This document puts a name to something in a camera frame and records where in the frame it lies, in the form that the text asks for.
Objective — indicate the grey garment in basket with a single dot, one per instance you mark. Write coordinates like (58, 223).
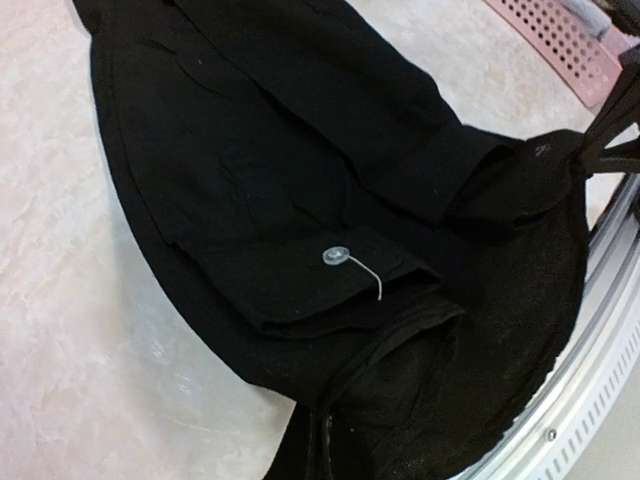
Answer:
(596, 22)

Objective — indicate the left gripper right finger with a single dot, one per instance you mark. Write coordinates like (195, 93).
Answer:
(345, 456)

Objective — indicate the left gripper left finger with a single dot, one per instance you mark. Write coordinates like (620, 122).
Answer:
(299, 455)

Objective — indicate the black garment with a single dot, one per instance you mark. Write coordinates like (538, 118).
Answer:
(324, 222)

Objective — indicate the pink plastic laundry basket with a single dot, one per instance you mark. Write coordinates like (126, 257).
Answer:
(588, 66)

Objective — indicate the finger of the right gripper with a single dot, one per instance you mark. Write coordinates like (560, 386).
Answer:
(621, 107)
(597, 158)

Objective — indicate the aluminium front rail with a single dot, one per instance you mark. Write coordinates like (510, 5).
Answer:
(557, 425)

